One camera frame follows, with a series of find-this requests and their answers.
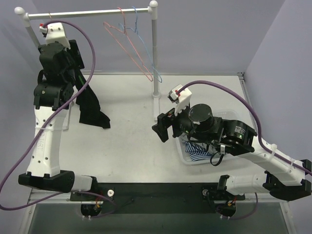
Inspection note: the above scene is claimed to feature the blue white striped tank top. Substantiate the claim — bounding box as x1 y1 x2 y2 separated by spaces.
183 141 212 162

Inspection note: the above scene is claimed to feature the pink wire hanger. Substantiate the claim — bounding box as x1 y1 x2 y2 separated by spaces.
103 7 155 82

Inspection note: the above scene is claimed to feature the black garment with green stripe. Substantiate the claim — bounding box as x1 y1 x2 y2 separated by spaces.
72 70 111 129

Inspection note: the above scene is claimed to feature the light blue wire hanger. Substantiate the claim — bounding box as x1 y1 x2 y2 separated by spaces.
118 6 163 83

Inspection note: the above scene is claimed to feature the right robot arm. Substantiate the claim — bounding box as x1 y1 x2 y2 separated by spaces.
152 104 312 201

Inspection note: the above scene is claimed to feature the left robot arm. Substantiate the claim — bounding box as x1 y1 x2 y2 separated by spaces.
18 41 99 200

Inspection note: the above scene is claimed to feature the white plastic laundry basket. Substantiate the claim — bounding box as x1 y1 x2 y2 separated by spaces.
175 109 241 166

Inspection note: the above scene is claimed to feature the white clothes rack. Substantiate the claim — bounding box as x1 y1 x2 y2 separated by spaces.
14 0 161 120

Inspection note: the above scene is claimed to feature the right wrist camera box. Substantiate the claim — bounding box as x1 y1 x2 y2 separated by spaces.
168 84 192 116

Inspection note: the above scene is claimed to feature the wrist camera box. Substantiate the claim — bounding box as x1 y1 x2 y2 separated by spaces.
168 84 192 116
39 22 70 49

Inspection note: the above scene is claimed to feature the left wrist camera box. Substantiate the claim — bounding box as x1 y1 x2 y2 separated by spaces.
39 22 70 49

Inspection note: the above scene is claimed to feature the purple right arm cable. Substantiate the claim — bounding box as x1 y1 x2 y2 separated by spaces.
177 80 312 220

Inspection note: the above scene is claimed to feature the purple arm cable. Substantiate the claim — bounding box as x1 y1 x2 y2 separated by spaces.
0 20 117 218
177 80 312 220

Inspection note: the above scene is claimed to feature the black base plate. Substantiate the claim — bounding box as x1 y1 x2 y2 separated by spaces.
70 183 246 215

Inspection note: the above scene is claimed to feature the aluminium table frame rail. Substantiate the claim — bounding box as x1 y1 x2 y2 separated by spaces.
26 72 291 205

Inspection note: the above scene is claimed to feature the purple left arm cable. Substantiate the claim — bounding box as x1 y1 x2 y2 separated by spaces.
0 20 117 218

